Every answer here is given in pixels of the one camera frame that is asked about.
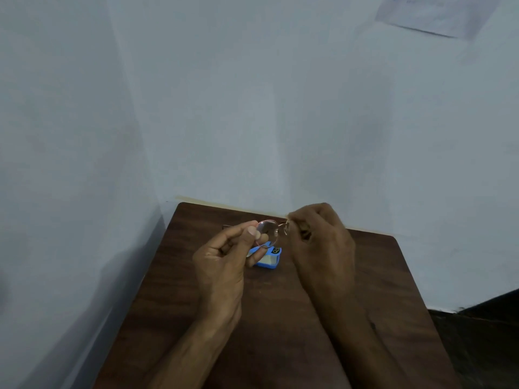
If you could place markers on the person's right hand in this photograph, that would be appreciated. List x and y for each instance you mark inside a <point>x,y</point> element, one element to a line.
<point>324,263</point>

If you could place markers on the person's left hand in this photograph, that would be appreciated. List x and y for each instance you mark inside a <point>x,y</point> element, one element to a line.
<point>219,275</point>

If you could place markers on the person's left thumb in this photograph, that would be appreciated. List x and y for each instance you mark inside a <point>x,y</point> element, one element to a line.
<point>248,241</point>

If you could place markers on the person's right fingers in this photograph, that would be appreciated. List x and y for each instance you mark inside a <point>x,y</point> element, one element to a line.
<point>302,222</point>

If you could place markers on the thin metal frame eyeglasses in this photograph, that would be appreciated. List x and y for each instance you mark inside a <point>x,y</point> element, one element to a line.
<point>268,231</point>

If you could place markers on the person's left forearm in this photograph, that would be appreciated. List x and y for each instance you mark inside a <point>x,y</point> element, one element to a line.
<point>188,354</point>

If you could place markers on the small blue white box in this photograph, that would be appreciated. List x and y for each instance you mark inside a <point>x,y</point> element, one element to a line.
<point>267,257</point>

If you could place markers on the white paper sheet on wall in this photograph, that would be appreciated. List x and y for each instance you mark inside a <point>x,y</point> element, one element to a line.
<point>438,14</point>

